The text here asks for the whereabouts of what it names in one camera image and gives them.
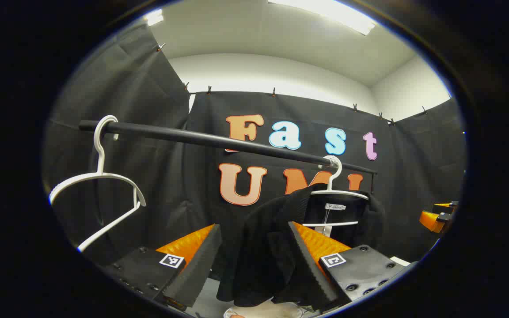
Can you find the black knit sweater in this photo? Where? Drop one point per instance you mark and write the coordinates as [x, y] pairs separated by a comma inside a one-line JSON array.
[[263, 247]]

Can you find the black backdrop cloth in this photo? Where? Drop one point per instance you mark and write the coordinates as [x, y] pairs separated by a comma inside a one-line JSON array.
[[157, 176]]

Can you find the white plastic hanger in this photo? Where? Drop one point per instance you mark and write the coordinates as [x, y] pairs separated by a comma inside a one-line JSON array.
[[100, 159], [343, 192]]

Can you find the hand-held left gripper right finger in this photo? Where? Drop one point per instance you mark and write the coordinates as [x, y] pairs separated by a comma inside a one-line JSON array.
[[312, 274]]

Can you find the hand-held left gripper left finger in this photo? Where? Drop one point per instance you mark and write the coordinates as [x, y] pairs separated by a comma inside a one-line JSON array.
[[197, 269]]

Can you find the white paper hang tag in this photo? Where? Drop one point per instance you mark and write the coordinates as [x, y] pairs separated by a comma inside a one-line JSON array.
[[325, 229]]

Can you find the black clothes rack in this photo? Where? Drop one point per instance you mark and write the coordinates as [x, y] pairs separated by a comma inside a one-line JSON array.
[[192, 137]]

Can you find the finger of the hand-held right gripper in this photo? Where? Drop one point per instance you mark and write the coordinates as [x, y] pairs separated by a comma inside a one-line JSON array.
[[442, 205], [429, 221]]

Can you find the ceiling light panel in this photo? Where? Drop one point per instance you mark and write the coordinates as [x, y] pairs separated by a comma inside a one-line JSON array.
[[325, 13], [154, 17]]

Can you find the white laundry hamper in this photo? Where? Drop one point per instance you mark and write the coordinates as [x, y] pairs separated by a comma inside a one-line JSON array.
[[276, 310]]

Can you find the row of small black clips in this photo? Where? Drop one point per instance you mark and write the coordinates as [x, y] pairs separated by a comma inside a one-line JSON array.
[[274, 92]]

